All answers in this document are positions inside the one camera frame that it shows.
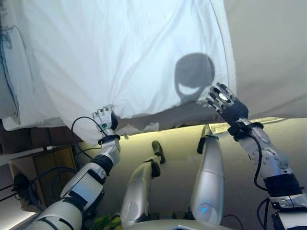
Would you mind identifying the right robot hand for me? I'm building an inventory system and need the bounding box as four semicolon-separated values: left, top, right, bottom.
205;82;249;125

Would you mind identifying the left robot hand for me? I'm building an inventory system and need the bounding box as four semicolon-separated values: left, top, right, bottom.
92;106;118;131

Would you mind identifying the white duvet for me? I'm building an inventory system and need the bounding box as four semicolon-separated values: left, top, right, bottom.
21;0;237;135

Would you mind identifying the beige bed runner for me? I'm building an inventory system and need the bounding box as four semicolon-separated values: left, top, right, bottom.
223;0;307;120

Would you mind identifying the wooden nightstand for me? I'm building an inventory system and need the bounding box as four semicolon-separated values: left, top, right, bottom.
8;145;77;213

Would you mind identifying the left silver robot leg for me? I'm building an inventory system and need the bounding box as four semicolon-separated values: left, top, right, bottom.
119;140;166;222

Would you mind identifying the silver robot leg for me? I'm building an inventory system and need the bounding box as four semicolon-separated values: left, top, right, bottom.
190;124;225;226
119;140;166;222

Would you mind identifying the right silver robot leg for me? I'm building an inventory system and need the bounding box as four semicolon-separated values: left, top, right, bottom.
190;124;225;226

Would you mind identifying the white mattress sheet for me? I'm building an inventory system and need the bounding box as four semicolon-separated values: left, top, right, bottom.
0;0;72;131

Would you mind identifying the green potted plant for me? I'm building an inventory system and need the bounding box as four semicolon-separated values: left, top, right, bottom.
93;213;123;230

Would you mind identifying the grey fringed cushion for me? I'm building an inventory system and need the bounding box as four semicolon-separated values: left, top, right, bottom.
0;23;26;101

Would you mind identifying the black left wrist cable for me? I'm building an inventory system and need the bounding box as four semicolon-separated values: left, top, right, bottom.
71;116;106;144

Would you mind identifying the brown bed frame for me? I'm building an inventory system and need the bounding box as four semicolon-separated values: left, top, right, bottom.
0;126;80;154

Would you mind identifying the black cable bundle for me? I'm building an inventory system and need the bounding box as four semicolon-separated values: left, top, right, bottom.
11;172;48;211

